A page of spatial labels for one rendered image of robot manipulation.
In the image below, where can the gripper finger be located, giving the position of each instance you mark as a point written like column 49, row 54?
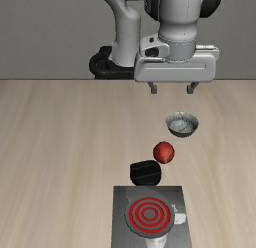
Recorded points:
column 153, row 88
column 192, row 87

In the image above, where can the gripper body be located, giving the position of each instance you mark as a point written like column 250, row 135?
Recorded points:
column 175, row 68

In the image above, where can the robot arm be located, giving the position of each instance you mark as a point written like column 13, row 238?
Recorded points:
column 126, row 32

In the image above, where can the grey marbled bowl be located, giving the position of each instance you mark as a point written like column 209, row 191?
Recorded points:
column 182, row 124

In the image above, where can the red onion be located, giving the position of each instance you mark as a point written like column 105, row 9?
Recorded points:
column 163, row 152

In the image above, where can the black bowl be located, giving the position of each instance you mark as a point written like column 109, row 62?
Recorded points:
column 145, row 173

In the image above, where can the grey stove plate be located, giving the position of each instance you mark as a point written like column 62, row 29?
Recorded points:
column 150, row 217

